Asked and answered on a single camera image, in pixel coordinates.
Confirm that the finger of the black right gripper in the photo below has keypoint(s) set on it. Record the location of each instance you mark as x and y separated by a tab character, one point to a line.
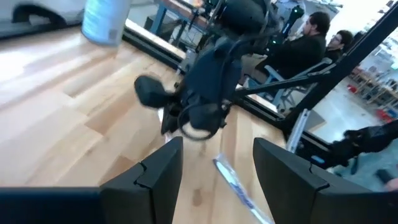
171	119
205	119

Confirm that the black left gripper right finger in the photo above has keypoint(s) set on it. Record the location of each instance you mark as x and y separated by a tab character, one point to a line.
292	189

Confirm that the clear plastic bag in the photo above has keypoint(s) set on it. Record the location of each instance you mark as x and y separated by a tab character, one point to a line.
239	189

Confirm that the white wipes canister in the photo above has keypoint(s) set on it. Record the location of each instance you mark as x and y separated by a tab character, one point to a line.
105	21

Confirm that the white bracket strip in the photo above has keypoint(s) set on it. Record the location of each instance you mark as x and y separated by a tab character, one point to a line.
298	130

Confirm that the person's hand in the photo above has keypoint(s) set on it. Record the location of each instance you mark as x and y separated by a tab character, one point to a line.
392	184

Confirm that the person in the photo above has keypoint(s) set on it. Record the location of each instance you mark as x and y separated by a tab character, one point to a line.
339	40
295	53

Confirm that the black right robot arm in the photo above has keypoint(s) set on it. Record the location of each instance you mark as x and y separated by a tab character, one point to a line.
245	15

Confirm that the blue-grey metal table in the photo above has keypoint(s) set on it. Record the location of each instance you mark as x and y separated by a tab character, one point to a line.
161	14

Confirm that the light blue office chair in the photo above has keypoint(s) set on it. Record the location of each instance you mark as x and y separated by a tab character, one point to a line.
273	74

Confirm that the white rounded housing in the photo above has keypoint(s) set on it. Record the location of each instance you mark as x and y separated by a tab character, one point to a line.
46	7

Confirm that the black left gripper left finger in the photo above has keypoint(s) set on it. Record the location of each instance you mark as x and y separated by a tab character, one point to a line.
149	186

